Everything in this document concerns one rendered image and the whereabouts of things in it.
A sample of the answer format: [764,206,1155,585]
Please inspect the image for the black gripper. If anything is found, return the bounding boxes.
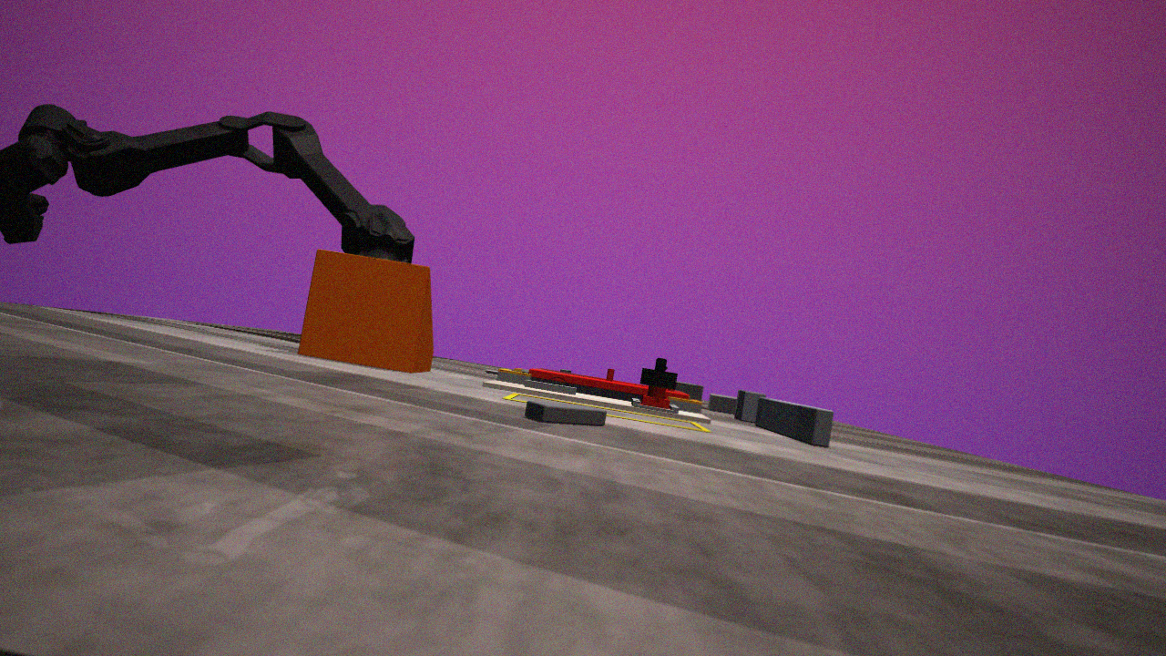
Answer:
[0,172,31,205]

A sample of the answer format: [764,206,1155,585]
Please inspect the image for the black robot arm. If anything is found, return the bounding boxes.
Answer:
[0,104,414,263]

